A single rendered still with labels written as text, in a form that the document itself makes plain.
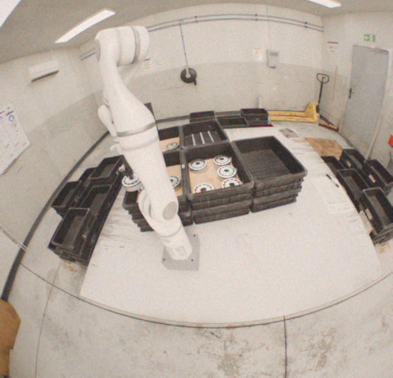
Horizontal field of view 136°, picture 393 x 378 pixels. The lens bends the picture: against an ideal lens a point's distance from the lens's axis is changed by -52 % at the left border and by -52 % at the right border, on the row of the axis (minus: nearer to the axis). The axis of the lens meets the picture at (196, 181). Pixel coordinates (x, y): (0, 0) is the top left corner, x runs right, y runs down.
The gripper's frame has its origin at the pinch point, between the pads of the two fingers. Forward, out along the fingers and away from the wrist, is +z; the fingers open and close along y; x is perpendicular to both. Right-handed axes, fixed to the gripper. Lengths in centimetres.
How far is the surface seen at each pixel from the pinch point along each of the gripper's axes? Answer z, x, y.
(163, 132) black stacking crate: 11, 45, 51
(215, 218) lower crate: 27.7, -29.0, 15.7
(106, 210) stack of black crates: 61, 76, -20
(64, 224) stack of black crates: 44, 79, -61
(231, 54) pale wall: -49, 133, 331
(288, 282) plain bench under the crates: 30, -75, 5
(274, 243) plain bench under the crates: 30, -61, 20
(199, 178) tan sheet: 17.3, -11.3, 26.6
